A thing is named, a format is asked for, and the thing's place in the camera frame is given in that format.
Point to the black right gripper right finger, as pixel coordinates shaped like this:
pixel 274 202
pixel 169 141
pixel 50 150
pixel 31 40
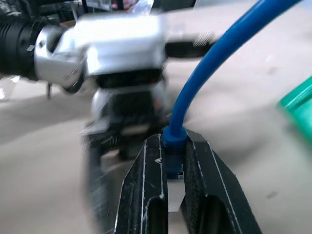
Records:
pixel 214 185

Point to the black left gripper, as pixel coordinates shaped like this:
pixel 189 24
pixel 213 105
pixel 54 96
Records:
pixel 131 109

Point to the green plastic bin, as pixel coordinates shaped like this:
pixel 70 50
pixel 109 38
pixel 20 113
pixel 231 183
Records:
pixel 298 104

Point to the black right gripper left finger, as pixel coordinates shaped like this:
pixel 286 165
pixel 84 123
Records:
pixel 141 195

